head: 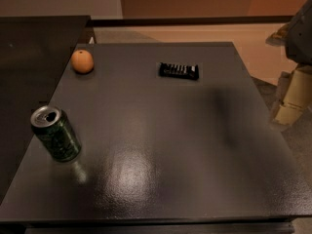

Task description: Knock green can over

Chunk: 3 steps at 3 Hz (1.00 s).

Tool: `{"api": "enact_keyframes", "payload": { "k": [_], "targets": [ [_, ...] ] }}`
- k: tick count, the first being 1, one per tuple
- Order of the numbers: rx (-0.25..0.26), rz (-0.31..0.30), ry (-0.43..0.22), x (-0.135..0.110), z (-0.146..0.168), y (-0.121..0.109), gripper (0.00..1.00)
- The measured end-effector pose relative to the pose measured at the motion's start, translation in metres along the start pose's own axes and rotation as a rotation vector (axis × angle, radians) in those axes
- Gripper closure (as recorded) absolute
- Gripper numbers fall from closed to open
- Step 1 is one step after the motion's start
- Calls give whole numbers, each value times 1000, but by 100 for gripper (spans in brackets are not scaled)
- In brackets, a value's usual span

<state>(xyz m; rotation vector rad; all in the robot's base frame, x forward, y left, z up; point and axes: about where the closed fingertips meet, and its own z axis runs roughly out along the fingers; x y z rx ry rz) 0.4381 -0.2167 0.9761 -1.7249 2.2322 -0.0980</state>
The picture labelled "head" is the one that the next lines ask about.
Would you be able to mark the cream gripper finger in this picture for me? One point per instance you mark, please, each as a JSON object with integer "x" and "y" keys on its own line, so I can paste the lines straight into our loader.
{"x": 293, "y": 95}

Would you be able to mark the green soda can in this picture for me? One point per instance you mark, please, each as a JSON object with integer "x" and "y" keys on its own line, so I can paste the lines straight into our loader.
{"x": 52, "y": 127}

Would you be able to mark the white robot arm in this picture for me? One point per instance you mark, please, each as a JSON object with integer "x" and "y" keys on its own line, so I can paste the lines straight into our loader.
{"x": 296, "y": 36}

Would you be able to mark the orange fruit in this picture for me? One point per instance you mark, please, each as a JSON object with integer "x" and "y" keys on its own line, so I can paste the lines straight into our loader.
{"x": 82, "y": 61}

